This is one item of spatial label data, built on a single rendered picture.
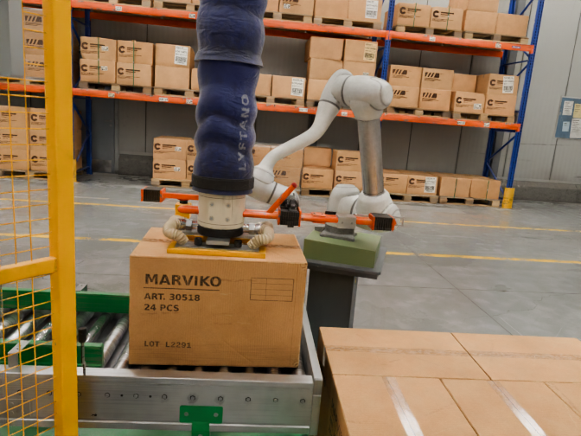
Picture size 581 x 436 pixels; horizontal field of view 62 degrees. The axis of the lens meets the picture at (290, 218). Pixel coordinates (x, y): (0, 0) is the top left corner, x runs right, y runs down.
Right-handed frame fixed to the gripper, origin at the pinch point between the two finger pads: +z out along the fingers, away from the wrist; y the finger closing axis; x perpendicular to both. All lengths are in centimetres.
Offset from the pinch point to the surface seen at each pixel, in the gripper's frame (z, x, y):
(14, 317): -16, 110, 54
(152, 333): 19, 47, 41
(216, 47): 10, 30, -56
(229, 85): 10, 25, -45
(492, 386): 23, -75, 53
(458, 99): -721, -349, -85
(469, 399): 32, -63, 53
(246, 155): 5.4, 18.1, -21.8
